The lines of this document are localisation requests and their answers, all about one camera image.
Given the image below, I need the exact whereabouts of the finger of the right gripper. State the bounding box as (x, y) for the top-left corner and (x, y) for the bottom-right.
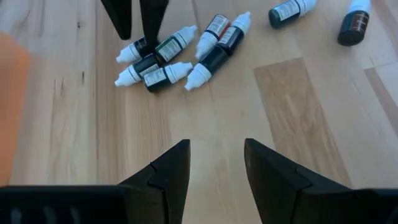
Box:
(139, 0), (170, 48)
(101, 0), (133, 40)

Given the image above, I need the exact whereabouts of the small brown dropper bottle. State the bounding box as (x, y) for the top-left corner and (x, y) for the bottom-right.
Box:
(337, 0), (373, 47)

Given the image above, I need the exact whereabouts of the small dark green dropper bottle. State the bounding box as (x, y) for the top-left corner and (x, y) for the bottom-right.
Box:
(268, 0), (318, 29)

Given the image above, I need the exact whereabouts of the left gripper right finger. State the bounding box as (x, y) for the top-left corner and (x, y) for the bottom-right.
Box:
(244, 138), (354, 224)

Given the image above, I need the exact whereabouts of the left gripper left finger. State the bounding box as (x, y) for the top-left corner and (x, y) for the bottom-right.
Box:
(119, 139), (192, 224)

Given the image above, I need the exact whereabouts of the small maroon dropper bottle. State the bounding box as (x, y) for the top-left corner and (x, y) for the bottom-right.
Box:
(195, 13), (231, 61)

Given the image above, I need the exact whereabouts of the small green-label dropper bottle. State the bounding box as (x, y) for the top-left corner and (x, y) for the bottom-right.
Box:
(154, 24), (198, 62)

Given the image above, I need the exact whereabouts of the small black dropper bottle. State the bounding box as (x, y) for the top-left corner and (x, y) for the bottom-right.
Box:
(184, 45), (229, 91)
(116, 36), (149, 64)
(114, 53), (161, 88)
(216, 11), (252, 57)
(142, 61), (194, 93)

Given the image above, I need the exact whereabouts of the orange plastic tray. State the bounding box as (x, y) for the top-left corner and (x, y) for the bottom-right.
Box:
(0, 30), (32, 187)

